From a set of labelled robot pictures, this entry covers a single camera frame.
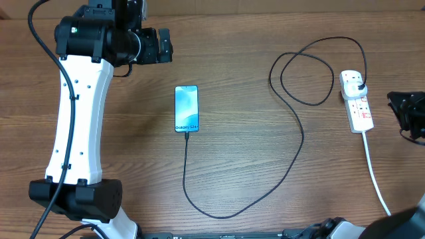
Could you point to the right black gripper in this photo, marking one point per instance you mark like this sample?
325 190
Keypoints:
404 111

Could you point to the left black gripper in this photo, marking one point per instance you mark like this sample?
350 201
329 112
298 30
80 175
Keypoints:
153 55

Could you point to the blue Samsung Galaxy smartphone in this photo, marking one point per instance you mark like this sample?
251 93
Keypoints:
186 109

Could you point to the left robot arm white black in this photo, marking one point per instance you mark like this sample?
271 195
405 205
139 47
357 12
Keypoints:
99 37

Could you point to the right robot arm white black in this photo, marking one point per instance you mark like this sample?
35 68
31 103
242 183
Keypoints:
405 224

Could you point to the white charger plug adapter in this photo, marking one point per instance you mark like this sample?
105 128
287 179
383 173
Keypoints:
351 91

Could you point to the white power strip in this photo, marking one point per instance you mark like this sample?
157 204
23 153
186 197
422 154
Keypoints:
358 110

